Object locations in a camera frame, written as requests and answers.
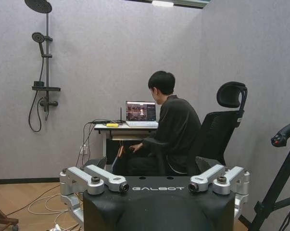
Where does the person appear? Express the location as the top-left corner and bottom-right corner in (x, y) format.
(127, 70), (203, 176)

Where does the black shower shelf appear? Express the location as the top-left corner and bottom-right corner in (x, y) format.
(31, 86), (62, 92)

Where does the white floor cable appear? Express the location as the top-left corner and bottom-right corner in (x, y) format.
(27, 189), (81, 226)

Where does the black shower riser pipe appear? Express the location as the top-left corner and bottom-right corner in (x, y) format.
(44, 7), (51, 113)

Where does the black handle stand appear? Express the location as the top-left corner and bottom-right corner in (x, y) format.
(238, 121), (290, 231)

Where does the white desk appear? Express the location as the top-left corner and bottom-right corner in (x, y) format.
(94, 121), (160, 165)

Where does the open laptop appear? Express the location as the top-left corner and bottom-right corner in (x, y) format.
(125, 100), (159, 128)

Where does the black hand shower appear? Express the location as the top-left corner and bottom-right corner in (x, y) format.
(31, 32), (46, 56)

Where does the orange floor cable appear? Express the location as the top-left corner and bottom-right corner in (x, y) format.
(0, 183), (61, 210)

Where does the black desk cable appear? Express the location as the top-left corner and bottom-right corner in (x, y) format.
(81, 118), (119, 168)

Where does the black mesh office chair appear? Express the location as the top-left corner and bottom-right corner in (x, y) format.
(144, 81), (248, 176)

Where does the silver-black right gripper left finger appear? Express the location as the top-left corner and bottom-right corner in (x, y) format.
(59, 156), (130, 226)

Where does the silver-black right gripper right finger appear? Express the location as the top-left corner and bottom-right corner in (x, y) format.
(188, 156), (251, 222)

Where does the black shower mixer valve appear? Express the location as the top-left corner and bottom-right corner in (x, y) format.
(38, 96), (59, 108)

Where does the black round overhead shower head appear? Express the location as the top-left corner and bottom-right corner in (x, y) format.
(24, 0), (53, 13)

